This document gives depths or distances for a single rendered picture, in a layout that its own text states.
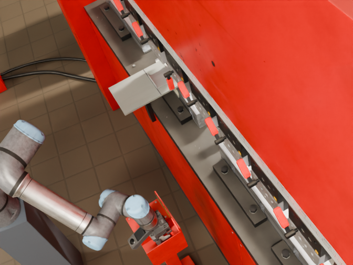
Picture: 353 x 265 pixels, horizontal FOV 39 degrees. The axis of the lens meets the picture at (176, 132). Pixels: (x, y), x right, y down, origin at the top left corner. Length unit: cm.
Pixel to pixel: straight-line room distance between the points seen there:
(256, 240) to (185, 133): 56
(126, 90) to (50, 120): 150
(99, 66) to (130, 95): 103
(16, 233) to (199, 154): 88
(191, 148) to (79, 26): 118
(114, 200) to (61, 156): 161
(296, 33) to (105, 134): 256
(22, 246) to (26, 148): 77
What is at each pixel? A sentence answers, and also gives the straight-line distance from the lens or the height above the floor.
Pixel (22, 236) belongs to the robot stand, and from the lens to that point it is 234.
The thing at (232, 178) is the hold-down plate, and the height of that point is 91.
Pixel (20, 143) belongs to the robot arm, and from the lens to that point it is 174.
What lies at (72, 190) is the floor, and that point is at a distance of 318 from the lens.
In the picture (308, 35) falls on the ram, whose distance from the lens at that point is 84.
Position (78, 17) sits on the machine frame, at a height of 82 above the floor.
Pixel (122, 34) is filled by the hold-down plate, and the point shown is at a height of 90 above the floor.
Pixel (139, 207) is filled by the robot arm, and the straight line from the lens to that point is 170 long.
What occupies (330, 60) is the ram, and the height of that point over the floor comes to 195.
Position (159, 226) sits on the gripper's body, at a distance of 190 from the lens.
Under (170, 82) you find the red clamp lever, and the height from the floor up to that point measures 112.
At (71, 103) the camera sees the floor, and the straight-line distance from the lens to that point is 360.
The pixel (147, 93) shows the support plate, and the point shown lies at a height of 100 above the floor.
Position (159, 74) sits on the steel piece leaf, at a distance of 215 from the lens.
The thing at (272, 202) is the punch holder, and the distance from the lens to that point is 159.
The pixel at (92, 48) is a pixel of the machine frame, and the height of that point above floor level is 59.
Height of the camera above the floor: 255
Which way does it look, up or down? 53 degrees down
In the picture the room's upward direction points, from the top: 18 degrees counter-clockwise
